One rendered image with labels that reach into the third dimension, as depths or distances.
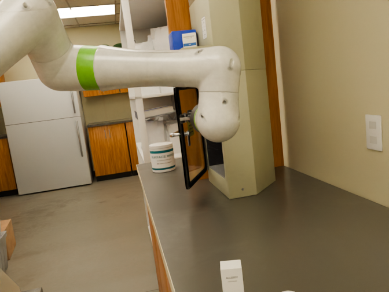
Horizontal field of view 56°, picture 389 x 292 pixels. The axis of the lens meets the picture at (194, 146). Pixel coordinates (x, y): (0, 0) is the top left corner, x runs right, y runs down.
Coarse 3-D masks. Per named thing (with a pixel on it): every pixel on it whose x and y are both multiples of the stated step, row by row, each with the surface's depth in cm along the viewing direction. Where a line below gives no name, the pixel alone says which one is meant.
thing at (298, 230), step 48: (144, 192) 164; (192, 192) 154; (288, 192) 138; (336, 192) 132; (192, 240) 105; (240, 240) 101; (288, 240) 98; (336, 240) 94; (384, 240) 91; (192, 288) 80; (288, 288) 76; (336, 288) 74; (384, 288) 72
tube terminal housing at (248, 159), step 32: (224, 0) 129; (256, 0) 143; (224, 32) 130; (256, 32) 142; (256, 64) 142; (256, 96) 142; (256, 128) 141; (224, 160) 138; (256, 160) 141; (224, 192) 145; (256, 192) 140
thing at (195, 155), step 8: (184, 96) 143; (192, 96) 153; (176, 104) 134; (184, 104) 142; (192, 104) 153; (176, 112) 134; (184, 128) 140; (192, 128) 150; (192, 136) 149; (200, 136) 161; (192, 144) 149; (200, 144) 160; (192, 152) 148; (200, 152) 159; (192, 160) 147; (200, 160) 158; (184, 168) 138; (192, 168) 146; (200, 168) 158; (184, 176) 138; (192, 176) 146
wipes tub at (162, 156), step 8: (152, 144) 203; (160, 144) 200; (168, 144) 198; (152, 152) 199; (160, 152) 197; (168, 152) 198; (152, 160) 200; (160, 160) 197; (168, 160) 199; (152, 168) 202; (160, 168) 198; (168, 168) 199
